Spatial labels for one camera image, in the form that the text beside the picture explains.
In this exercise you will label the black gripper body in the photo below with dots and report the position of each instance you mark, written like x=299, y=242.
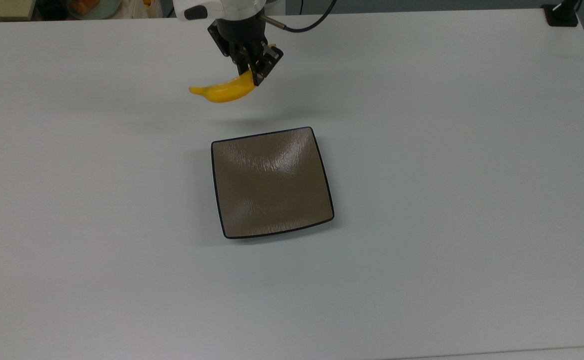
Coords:
x=239, y=32

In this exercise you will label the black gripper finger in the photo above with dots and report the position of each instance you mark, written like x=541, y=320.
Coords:
x=243, y=57
x=267, y=62

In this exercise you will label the yellow banana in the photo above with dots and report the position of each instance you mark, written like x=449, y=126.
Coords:
x=224, y=92

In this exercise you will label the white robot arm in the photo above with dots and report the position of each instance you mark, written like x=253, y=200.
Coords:
x=221, y=7

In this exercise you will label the square brown ceramic plate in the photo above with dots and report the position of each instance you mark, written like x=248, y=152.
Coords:
x=271, y=190

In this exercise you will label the white plastic bag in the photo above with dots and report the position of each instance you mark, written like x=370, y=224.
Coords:
x=139, y=9

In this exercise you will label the pale green bowl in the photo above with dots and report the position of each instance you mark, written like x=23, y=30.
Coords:
x=107, y=7

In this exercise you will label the beige box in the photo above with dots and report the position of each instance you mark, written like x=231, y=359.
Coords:
x=1, y=7

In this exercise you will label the black clamp stand base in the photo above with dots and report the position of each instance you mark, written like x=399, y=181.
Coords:
x=561, y=17

